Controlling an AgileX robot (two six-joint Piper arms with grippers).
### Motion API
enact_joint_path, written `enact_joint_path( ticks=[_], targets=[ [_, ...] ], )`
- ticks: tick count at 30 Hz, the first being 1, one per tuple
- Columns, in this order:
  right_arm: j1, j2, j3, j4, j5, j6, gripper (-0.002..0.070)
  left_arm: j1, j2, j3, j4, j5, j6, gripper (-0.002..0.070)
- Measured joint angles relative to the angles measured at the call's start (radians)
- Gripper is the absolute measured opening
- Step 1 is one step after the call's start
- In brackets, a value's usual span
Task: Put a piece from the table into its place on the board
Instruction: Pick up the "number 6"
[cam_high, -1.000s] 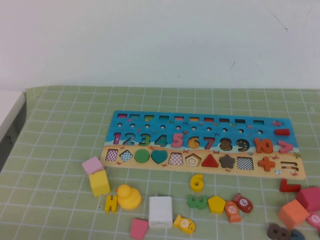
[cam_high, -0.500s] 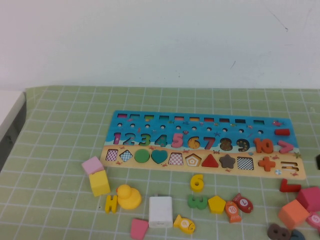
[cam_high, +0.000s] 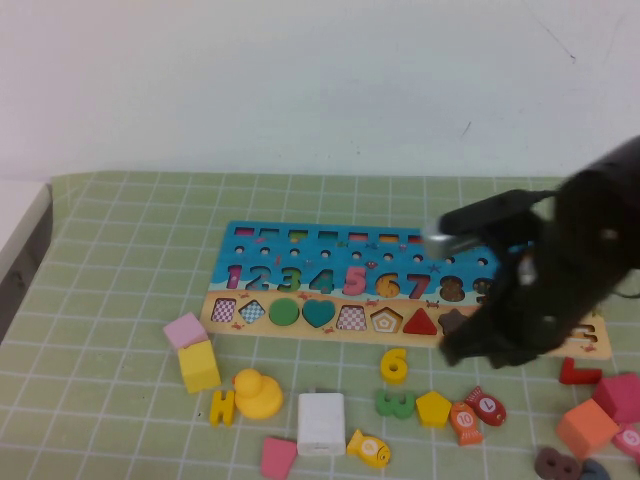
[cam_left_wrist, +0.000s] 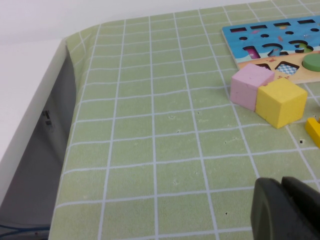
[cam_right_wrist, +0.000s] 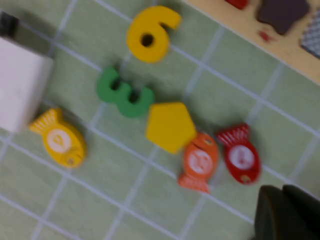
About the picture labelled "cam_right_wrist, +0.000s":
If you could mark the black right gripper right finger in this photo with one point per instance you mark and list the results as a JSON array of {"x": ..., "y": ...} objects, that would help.
[{"x": 303, "y": 217}]

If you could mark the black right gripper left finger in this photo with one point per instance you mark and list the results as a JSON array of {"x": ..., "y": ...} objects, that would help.
[{"x": 271, "y": 215}]

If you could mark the yellow number six piece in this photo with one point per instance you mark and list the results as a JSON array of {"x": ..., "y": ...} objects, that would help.
[{"x": 150, "y": 53}]

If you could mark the red fish piece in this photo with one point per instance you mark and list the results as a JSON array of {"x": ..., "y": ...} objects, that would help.
[{"x": 241, "y": 155}]

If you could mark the orange fish piece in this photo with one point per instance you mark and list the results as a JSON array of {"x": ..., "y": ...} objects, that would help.
[{"x": 198, "y": 160}]

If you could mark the yellow pentagon piece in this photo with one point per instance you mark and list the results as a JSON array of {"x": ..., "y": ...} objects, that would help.
[{"x": 170, "y": 127}]

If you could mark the colourful wooden puzzle board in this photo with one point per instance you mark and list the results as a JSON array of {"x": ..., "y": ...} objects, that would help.
[{"x": 287, "y": 47}]

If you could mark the green number three piece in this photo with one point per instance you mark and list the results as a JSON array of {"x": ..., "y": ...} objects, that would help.
[{"x": 128, "y": 106}]

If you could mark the brown star piece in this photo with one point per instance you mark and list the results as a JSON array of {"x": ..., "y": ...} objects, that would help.
[{"x": 282, "y": 13}]

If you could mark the red triangle piece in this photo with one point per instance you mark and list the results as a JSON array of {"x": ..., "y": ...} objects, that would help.
[{"x": 236, "y": 3}]

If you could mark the yellow fish piece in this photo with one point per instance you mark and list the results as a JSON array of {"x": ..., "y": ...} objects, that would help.
[{"x": 58, "y": 140}]

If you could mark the green checkered tablecloth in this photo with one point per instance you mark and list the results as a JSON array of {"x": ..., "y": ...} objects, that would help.
[{"x": 100, "y": 190}]

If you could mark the white power adapter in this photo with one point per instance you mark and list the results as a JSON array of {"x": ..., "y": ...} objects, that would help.
[{"x": 20, "y": 85}]

